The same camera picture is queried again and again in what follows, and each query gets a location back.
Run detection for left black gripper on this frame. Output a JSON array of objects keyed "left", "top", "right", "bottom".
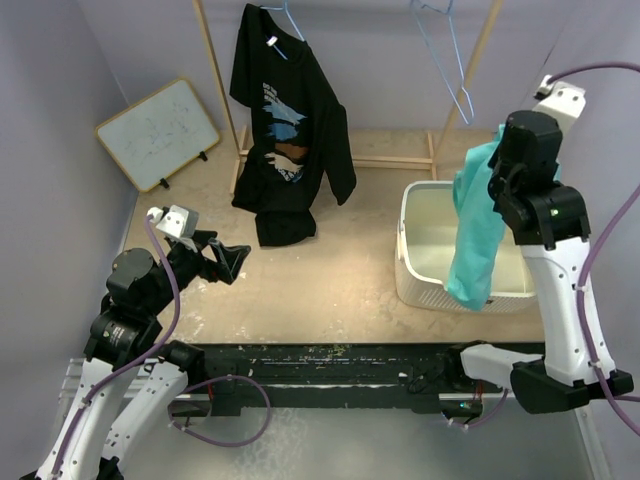
[{"left": 145, "top": 228, "right": 249, "bottom": 315}]

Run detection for black t shirt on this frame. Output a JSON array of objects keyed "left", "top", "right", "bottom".
[{"left": 230, "top": 4, "right": 357, "bottom": 247}]

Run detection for teal t shirt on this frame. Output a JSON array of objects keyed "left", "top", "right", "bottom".
[{"left": 445, "top": 124, "right": 563, "bottom": 312}]

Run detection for blue hanger of black shirt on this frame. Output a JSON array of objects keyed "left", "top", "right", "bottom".
[{"left": 260, "top": 0, "right": 306, "bottom": 60}]

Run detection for light blue wire hanger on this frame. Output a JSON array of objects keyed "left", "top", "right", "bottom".
[{"left": 409, "top": 0, "right": 475, "bottom": 126}]

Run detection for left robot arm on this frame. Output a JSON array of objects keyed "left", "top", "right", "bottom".
[{"left": 28, "top": 230, "right": 251, "bottom": 479}]

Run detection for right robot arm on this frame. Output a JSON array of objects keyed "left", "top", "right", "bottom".
[{"left": 444, "top": 110, "right": 634, "bottom": 414}]

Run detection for wooden clothes rack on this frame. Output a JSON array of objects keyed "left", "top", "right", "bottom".
[{"left": 193, "top": 1, "right": 503, "bottom": 194}]

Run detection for small whiteboard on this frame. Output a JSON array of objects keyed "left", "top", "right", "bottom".
[{"left": 95, "top": 78, "right": 220, "bottom": 192}]

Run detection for white laundry basket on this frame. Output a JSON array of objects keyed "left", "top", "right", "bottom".
[{"left": 395, "top": 180, "right": 537, "bottom": 314}]

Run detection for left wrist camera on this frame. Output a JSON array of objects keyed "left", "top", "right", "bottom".
[{"left": 147, "top": 205, "right": 199, "bottom": 252}]

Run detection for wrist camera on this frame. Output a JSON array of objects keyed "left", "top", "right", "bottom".
[
  {"left": 533, "top": 75, "right": 586, "bottom": 135},
  {"left": 147, "top": 205, "right": 199, "bottom": 252}
]

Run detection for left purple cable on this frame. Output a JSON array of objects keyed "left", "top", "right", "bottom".
[{"left": 49, "top": 209, "right": 182, "bottom": 476}]

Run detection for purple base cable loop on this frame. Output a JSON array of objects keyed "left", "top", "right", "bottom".
[{"left": 166, "top": 373, "right": 274, "bottom": 448}]

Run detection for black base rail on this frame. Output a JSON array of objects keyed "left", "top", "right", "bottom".
[{"left": 177, "top": 343, "right": 499, "bottom": 416}]

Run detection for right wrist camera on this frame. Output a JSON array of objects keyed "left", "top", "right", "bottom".
[{"left": 533, "top": 75, "right": 586, "bottom": 135}]

